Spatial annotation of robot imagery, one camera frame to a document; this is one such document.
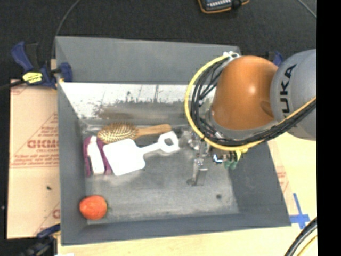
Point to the red toy strawberry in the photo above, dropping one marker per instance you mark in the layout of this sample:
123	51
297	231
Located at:
92	207

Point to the white toy shovel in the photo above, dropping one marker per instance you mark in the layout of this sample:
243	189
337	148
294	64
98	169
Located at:
125	156

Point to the wooden hairbrush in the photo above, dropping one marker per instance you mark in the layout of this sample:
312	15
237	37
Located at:
120	132

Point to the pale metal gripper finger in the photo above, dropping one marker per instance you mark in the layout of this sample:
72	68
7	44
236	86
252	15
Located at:
195	171
203	176

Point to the brown cardboard board, red print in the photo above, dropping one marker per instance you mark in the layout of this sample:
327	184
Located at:
32	121

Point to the purple and white box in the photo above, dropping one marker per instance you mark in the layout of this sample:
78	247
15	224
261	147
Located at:
96	156

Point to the grey metal bin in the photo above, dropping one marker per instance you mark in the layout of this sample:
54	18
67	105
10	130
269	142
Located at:
165	193

